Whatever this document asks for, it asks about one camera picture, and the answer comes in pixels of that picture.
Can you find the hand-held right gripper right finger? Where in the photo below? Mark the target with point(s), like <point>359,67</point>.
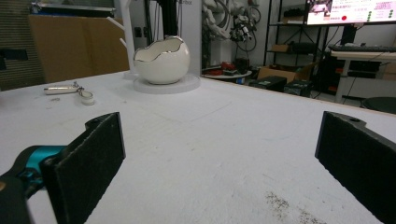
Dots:
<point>361,158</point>

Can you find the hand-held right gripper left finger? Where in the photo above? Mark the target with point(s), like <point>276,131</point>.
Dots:
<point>84,168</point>

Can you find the black round stool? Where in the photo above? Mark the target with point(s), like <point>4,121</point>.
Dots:
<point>381,104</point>

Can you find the black box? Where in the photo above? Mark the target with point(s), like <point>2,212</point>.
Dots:
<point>297,87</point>
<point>269,83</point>

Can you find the white desk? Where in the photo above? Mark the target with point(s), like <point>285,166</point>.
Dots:
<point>358,56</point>

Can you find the black keyboard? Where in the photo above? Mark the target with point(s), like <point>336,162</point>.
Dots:
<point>361,48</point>

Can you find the brown cardboard box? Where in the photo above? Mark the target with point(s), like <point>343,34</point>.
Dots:
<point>277,74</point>

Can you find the brown cardboard board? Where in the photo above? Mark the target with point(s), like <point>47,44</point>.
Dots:
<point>77,46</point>

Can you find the white egg-shaped bowl silver rim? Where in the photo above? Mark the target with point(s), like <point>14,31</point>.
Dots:
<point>163,67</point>

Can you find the black metal shelf rack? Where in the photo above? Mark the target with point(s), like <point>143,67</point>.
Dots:
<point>286,46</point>

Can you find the white branched jewelry stand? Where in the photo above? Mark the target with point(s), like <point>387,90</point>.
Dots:
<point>128,37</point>

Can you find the monitor screen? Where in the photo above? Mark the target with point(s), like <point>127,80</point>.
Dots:
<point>351,11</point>

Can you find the small round white table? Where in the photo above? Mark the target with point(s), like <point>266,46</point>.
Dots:
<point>227,75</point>

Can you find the red tool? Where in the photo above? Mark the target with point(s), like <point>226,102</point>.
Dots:
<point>228,65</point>

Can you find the black upright column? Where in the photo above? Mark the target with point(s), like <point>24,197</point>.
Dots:
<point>168,17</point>

